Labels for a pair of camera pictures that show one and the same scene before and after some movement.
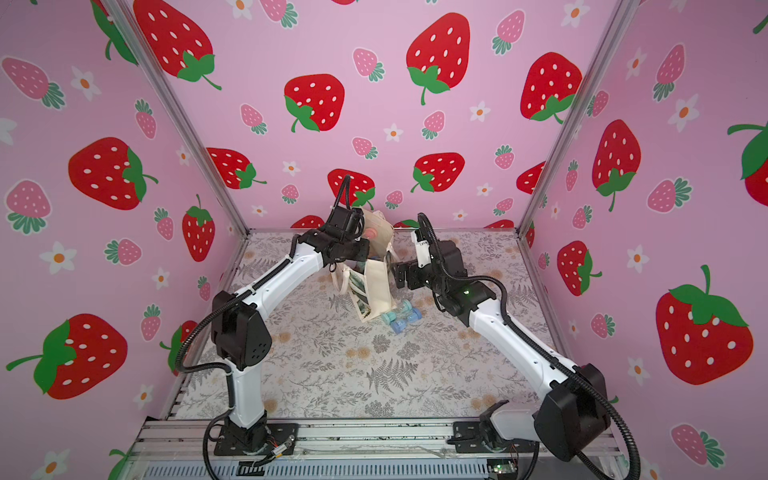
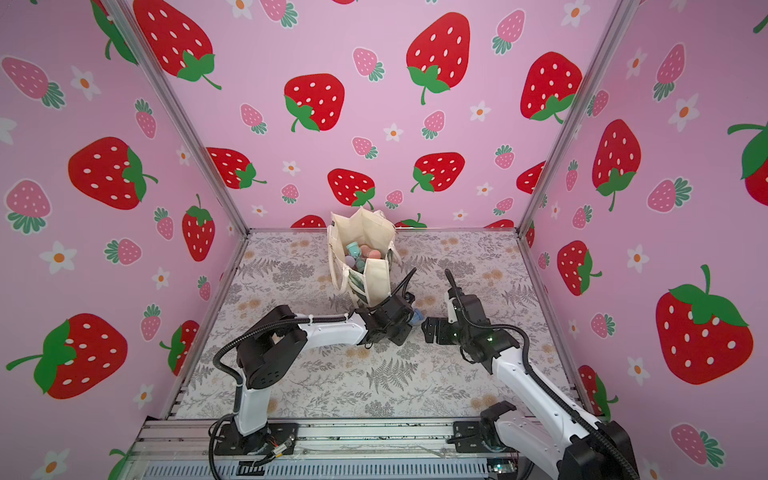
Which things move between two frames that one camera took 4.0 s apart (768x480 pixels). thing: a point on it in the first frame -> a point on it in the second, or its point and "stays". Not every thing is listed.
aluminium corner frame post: x=608 y=41 stays
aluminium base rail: x=182 y=449 stays
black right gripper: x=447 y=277 -> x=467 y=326
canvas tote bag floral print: x=370 y=282 stays
